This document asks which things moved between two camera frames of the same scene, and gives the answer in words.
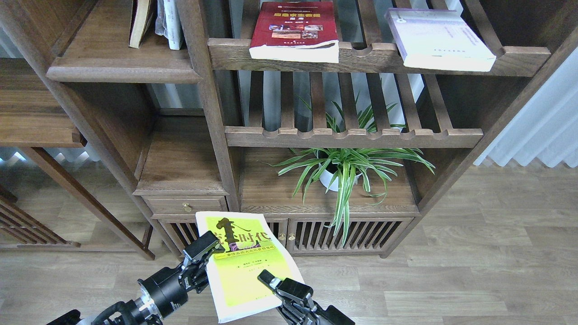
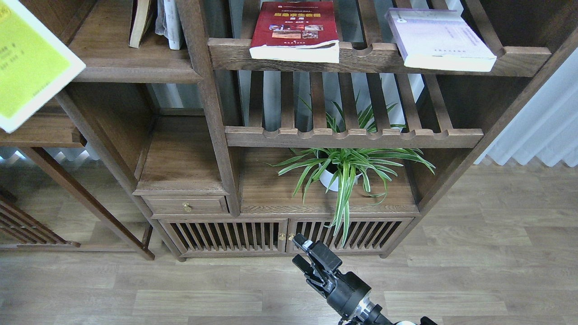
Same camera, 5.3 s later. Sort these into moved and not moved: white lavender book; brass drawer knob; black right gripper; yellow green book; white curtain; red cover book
Moved: yellow green book; black right gripper
Not moved: brass drawer knob; red cover book; white curtain; white lavender book
